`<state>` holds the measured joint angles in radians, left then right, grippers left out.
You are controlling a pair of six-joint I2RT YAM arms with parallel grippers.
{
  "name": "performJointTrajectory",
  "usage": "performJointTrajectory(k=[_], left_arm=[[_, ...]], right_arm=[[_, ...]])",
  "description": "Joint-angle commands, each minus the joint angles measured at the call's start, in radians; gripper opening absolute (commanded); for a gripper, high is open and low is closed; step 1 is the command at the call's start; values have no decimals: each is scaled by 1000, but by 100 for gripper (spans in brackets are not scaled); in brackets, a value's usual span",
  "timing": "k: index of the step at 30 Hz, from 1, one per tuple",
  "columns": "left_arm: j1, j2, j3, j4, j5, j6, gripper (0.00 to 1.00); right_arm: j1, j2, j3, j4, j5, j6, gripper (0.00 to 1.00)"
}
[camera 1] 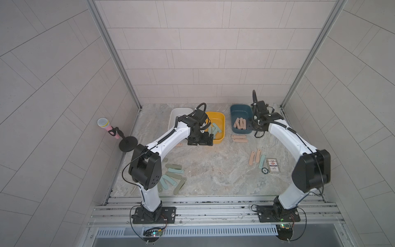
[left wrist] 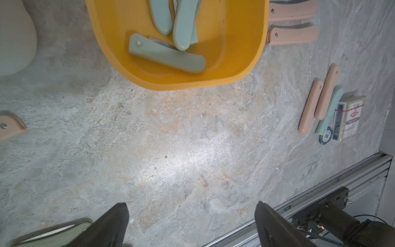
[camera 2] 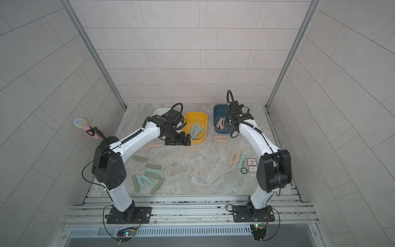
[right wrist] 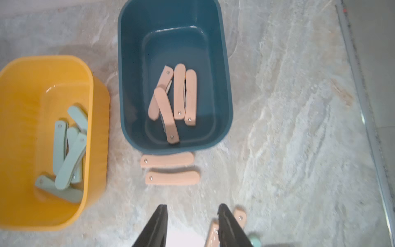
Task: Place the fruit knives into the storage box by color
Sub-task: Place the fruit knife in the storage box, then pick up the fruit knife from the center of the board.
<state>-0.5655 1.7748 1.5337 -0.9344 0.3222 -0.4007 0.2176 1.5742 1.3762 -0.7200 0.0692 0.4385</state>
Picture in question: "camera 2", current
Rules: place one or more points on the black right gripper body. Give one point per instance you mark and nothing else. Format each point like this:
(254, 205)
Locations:
(230, 123)

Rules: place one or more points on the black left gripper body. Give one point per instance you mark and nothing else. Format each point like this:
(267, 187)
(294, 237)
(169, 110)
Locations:
(178, 138)

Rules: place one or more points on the mint folding knife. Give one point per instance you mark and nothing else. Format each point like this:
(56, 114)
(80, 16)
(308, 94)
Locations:
(162, 158)
(192, 130)
(241, 161)
(155, 171)
(199, 128)
(148, 180)
(195, 133)
(140, 182)

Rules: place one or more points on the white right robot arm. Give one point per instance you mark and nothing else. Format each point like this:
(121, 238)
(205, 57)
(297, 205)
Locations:
(274, 170)

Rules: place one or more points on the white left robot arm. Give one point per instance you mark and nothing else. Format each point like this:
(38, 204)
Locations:
(108, 164)

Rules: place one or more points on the dark teal storage box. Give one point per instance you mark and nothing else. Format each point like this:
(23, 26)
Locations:
(220, 111)

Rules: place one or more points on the white storage box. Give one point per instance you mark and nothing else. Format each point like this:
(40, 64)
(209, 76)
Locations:
(161, 111)

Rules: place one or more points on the small printed card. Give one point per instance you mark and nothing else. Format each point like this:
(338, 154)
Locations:
(252, 165)

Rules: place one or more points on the black microphone stand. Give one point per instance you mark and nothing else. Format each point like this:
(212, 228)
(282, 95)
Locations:
(100, 134)

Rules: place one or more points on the pink toy microphone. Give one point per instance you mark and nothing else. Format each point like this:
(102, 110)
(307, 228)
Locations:
(82, 124)

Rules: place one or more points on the left circuit board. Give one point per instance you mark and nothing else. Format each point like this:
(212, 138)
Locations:
(127, 232)

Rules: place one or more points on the circuit board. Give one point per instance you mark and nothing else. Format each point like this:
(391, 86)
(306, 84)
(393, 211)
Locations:
(127, 232)
(259, 231)

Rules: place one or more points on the right circuit board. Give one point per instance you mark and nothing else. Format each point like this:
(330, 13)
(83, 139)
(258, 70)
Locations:
(259, 231)

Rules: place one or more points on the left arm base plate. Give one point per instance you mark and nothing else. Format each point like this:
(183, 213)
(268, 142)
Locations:
(135, 215)

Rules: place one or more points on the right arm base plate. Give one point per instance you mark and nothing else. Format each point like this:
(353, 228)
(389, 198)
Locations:
(247, 213)

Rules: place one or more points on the aluminium rail frame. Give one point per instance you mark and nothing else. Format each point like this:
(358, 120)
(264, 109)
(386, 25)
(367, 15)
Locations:
(188, 210)

